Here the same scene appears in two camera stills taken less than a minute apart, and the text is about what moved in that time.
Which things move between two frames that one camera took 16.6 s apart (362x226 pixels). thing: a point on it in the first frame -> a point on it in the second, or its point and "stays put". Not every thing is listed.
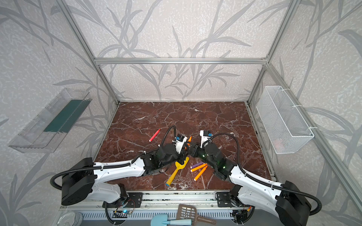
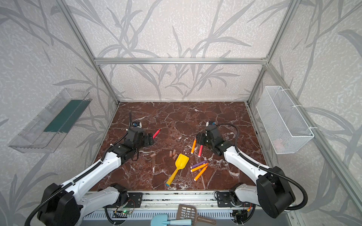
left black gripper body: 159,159 -> 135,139
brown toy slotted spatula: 186,212 stays put
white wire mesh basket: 285,129 stays put
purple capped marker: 197,165 stays put
